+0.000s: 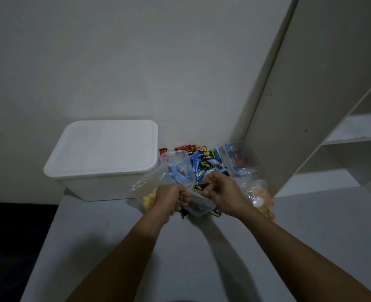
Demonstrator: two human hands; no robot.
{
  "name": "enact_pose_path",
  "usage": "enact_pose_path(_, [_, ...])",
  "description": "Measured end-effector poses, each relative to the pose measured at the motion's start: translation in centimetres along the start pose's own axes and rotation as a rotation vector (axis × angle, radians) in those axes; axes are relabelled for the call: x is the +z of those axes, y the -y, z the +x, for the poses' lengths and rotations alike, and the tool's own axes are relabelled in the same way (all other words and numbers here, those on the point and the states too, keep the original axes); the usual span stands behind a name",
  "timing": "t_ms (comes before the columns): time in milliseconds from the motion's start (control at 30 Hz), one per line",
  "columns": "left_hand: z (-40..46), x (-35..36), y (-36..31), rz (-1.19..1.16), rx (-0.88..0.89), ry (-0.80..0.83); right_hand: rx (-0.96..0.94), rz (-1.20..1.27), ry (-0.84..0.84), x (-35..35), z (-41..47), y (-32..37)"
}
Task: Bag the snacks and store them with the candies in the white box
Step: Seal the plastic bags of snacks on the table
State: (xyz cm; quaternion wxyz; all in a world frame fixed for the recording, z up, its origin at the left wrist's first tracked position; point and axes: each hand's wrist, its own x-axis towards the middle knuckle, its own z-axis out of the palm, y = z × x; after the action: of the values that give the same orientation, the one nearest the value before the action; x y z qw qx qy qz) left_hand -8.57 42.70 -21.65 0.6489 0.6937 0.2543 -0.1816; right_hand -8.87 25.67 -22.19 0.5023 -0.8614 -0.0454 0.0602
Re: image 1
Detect person's left hand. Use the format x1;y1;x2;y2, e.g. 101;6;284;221
147;184;192;224

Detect green black snack packets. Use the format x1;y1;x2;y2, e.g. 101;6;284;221
180;182;222;219

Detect pile of candies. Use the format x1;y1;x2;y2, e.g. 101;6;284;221
159;144;232;186

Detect bag of yellow chips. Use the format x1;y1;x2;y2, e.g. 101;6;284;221
130;166;173;214

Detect white plastic storage bin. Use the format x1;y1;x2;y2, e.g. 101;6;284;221
43;120;159;202

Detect clear bag of orange snacks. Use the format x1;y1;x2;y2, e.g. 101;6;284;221
237;174;276;222

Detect bag of dark cookies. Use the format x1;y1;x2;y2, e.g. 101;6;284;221
179;182;219;217

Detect person's right forearm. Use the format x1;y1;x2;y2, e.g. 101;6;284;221
235;204;371;302

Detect white wooden shelf unit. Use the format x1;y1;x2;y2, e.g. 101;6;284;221
229;0;371;198

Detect person's right hand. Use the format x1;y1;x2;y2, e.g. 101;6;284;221
202;170;255;219

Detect person's left forearm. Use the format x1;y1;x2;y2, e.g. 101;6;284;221
64;210;173;302

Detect clear plastic container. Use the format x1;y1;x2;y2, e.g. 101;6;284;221
218;143;261;178
159;150;198;185

